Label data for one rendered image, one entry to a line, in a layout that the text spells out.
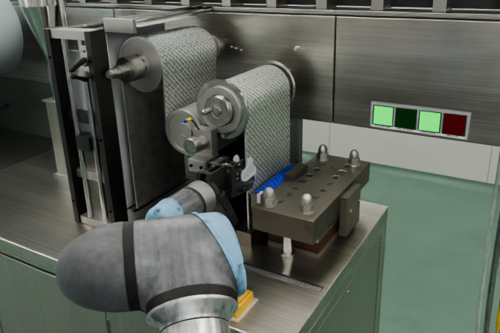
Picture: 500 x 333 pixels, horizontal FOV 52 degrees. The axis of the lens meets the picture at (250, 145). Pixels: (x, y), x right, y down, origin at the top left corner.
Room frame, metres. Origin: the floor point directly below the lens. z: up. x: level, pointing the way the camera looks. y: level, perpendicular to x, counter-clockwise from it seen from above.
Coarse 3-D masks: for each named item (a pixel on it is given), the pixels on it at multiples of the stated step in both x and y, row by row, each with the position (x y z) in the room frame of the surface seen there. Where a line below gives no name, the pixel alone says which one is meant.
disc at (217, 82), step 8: (216, 80) 1.19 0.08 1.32; (224, 80) 1.18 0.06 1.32; (208, 88) 1.20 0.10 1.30; (232, 88) 1.17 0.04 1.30; (200, 96) 1.21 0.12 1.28; (240, 96) 1.15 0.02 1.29; (240, 104) 1.15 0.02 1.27; (200, 112) 1.22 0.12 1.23; (248, 112) 1.15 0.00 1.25; (240, 128) 1.16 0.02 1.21; (224, 136) 1.18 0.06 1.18; (232, 136) 1.17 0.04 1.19
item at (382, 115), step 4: (376, 108) 1.31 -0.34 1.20; (380, 108) 1.31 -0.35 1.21; (384, 108) 1.30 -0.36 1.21; (388, 108) 1.30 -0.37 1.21; (392, 108) 1.29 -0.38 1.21; (376, 112) 1.31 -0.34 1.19; (380, 112) 1.31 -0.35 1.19; (384, 112) 1.30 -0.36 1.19; (388, 112) 1.30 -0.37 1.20; (392, 112) 1.29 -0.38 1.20; (376, 116) 1.31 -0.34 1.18; (380, 116) 1.31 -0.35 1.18; (384, 116) 1.30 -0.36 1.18; (388, 116) 1.29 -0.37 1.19; (376, 120) 1.31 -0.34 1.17; (380, 120) 1.31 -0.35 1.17; (384, 120) 1.30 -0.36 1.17; (388, 120) 1.29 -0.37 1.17; (384, 124) 1.30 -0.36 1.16; (388, 124) 1.29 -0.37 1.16
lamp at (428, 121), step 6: (420, 114) 1.25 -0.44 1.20; (426, 114) 1.24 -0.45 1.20; (432, 114) 1.24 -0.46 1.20; (438, 114) 1.23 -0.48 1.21; (420, 120) 1.25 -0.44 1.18; (426, 120) 1.24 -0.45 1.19; (432, 120) 1.24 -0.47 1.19; (438, 120) 1.23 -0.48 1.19; (420, 126) 1.25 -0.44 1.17; (426, 126) 1.24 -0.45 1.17; (432, 126) 1.24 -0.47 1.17; (438, 126) 1.23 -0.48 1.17
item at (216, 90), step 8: (216, 88) 1.18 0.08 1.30; (224, 88) 1.17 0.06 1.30; (208, 96) 1.19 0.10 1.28; (224, 96) 1.17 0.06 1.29; (232, 96) 1.16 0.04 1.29; (200, 104) 1.21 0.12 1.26; (232, 104) 1.16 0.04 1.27; (240, 112) 1.15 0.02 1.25; (232, 120) 1.16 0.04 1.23; (240, 120) 1.16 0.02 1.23; (224, 128) 1.17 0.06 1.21; (232, 128) 1.16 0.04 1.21
